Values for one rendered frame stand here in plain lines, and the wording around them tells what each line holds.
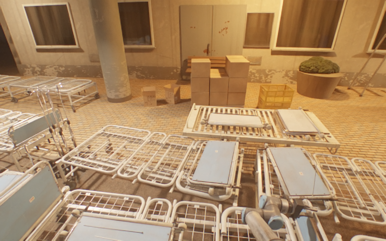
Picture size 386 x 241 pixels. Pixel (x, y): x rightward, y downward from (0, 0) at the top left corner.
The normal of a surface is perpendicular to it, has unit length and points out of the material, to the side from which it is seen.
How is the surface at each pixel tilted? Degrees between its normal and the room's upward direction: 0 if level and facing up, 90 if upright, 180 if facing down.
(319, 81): 101
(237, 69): 90
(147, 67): 90
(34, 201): 90
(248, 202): 0
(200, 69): 90
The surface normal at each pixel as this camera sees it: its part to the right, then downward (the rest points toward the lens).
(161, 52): -0.14, 0.46
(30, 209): 0.99, 0.06
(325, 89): -0.02, 0.62
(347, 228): 0.00, -0.89
